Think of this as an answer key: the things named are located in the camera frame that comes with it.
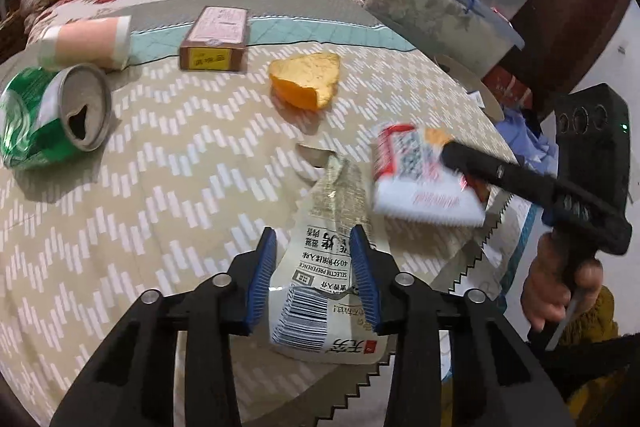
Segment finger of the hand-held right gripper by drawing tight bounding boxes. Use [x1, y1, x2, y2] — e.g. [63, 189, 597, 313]
[440, 140, 561, 208]

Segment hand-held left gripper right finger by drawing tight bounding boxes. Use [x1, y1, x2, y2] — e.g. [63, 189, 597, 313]
[348, 224, 576, 427]

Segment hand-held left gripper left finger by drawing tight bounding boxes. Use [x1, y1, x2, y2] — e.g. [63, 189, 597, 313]
[50, 227, 279, 427]

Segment white snack wrapper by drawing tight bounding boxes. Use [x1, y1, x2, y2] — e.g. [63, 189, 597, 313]
[267, 154, 393, 365]

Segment red white snack packet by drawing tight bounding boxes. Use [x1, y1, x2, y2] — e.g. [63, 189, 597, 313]
[371, 123, 488, 228]

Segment orange peel piece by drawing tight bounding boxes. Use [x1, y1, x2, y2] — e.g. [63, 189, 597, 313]
[269, 52, 342, 111]

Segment brown cardboard box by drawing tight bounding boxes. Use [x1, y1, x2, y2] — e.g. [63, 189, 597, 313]
[179, 6, 249, 72]

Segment green drink can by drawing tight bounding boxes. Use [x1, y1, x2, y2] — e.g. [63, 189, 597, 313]
[0, 63, 113, 172]

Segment pink cylindrical tube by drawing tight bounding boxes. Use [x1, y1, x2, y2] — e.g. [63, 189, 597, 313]
[37, 15, 133, 72]

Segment person's right hand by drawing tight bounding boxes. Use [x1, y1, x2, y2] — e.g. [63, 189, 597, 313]
[520, 232, 604, 333]

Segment blue cloth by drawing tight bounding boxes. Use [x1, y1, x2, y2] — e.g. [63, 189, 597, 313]
[495, 104, 558, 172]

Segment red orange bag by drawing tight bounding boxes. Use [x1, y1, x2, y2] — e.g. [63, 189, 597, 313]
[482, 66, 535, 110]

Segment yellow knit garment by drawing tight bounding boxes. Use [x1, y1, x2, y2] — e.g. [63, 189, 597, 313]
[570, 284, 621, 423]

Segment dark wooden cabinet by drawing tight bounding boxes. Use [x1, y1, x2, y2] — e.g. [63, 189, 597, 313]
[510, 0, 633, 108]

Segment clear storage box blue handle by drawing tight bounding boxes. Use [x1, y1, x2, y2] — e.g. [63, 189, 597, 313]
[364, 0, 526, 78]

